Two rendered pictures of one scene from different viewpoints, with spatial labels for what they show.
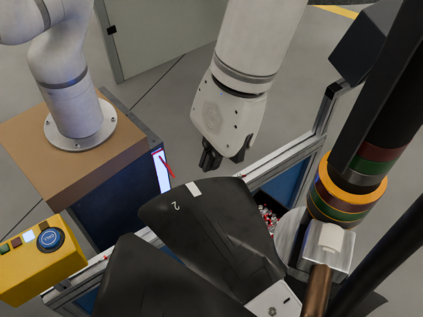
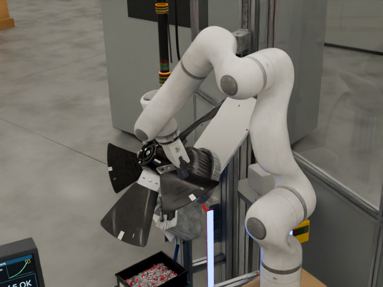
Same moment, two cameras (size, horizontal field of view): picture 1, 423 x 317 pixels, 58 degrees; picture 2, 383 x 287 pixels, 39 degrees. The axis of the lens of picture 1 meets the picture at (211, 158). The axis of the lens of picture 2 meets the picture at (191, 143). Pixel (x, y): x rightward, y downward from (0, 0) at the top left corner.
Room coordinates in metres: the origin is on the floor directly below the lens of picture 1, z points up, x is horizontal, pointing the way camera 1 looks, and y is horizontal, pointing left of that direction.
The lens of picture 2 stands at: (1.96, 0.31, 2.17)
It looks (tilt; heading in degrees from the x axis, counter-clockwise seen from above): 25 degrees down; 190
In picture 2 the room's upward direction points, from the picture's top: 1 degrees counter-clockwise
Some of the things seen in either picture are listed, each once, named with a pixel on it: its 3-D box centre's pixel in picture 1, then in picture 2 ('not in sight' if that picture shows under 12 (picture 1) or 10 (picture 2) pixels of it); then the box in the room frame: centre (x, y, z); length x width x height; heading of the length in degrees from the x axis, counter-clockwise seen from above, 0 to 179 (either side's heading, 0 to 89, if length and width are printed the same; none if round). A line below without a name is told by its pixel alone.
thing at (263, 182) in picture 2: not in sight; (267, 175); (-0.35, 0.28, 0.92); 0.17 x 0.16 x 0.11; 124
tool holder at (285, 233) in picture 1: (321, 234); not in sight; (0.12, -0.09, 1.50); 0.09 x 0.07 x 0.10; 159
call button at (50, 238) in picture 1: (50, 239); not in sight; (0.29, 0.32, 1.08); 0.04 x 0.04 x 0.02
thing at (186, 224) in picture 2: not in sight; (183, 216); (0.15, -0.04, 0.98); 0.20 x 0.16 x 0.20; 124
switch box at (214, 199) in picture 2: not in sight; (219, 217); (-0.25, 0.06, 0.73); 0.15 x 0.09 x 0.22; 124
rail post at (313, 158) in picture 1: (291, 203); not in sight; (0.72, -0.33, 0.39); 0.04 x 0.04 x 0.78; 34
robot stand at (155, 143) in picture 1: (121, 212); not in sight; (0.64, 0.35, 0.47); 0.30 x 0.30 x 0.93; 43
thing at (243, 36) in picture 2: not in sight; (240, 40); (-0.46, 0.13, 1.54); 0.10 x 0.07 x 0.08; 159
